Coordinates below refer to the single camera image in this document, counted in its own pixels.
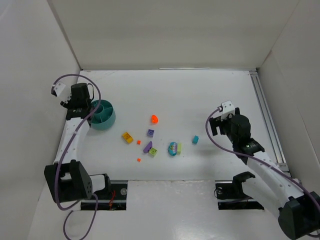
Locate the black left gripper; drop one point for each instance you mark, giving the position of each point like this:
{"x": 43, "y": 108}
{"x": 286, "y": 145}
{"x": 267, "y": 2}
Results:
{"x": 66, "y": 102}

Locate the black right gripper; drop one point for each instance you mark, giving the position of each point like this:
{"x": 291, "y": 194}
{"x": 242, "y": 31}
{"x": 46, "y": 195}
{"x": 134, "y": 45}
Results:
{"x": 214, "y": 124}

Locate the teal small lego brick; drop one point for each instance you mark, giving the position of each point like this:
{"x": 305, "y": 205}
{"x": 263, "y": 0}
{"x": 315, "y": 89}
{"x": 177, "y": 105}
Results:
{"x": 195, "y": 139}

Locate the yellow lego brick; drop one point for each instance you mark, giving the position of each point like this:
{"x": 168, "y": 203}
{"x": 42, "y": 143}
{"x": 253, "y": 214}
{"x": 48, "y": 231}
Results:
{"x": 127, "y": 137}

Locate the purple square lego brick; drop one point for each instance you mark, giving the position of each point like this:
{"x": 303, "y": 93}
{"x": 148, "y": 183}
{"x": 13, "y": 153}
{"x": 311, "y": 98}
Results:
{"x": 150, "y": 133}

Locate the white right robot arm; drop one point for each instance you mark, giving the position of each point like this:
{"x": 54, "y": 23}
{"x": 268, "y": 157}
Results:
{"x": 296, "y": 209}

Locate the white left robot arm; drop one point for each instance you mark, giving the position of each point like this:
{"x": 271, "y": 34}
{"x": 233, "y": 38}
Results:
{"x": 51, "y": 172}

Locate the teal round divided container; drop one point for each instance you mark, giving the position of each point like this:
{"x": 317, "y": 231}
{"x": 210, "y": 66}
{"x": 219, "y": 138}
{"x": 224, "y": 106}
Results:
{"x": 104, "y": 117}

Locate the pale green lego brick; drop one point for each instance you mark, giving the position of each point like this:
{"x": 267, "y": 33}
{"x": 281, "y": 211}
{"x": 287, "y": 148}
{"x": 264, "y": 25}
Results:
{"x": 179, "y": 148}

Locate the teal printed oval lego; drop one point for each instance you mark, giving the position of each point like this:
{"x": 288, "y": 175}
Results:
{"x": 173, "y": 149}

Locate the orange dome lego piece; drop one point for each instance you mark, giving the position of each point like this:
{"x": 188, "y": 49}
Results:
{"x": 154, "y": 119}

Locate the lime green square lego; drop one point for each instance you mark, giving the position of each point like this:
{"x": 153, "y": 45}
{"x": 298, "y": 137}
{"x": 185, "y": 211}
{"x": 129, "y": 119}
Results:
{"x": 153, "y": 152}

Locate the purple curved lego piece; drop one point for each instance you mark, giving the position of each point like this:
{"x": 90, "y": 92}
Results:
{"x": 148, "y": 147}

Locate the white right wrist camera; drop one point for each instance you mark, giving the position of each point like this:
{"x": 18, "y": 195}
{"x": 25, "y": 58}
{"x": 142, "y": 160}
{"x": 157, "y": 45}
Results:
{"x": 227, "y": 110}

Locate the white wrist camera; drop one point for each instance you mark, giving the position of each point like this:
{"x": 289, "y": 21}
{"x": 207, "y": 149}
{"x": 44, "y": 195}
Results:
{"x": 58, "y": 90}
{"x": 227, "y": 110}

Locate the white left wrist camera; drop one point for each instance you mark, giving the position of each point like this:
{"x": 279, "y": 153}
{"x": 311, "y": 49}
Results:
{"x": 58, "y": 90}

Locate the aluminium rail right side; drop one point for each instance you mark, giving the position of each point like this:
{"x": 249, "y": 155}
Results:
{"x": 269, "y": 124}

